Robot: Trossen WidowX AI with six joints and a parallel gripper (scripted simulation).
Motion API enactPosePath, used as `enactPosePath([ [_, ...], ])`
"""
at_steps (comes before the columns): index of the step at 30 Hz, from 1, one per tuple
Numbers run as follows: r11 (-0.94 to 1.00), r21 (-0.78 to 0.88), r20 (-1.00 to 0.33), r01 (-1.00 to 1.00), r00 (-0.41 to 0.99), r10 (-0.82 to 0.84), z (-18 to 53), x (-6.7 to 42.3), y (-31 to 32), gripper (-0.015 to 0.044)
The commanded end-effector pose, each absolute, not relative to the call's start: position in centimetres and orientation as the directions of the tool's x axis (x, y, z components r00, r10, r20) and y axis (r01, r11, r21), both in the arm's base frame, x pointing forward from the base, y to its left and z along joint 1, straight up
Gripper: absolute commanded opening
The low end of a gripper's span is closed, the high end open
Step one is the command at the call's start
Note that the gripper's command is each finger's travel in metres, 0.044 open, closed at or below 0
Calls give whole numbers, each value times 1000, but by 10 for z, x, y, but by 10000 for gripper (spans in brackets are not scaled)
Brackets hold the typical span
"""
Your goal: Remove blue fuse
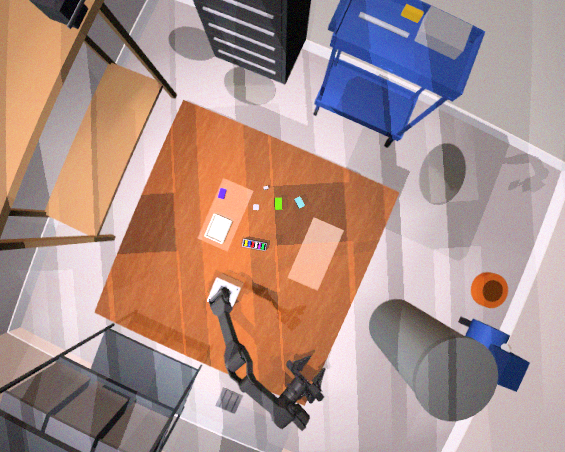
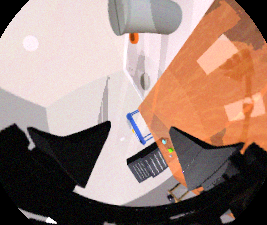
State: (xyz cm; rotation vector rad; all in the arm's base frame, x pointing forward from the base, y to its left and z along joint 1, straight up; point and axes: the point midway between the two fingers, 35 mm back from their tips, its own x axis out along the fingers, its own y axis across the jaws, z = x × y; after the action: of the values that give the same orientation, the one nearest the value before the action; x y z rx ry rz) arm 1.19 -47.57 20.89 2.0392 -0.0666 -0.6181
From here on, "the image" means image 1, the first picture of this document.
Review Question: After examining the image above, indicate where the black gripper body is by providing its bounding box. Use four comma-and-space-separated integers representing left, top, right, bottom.
286, 359, 324, 402

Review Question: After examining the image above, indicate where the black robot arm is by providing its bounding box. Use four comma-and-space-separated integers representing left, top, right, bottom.
208, 285, 310, 431

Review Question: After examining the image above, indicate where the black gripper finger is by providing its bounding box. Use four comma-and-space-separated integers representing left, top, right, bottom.
312, 367, 326, 393
293, 355, 311, 372

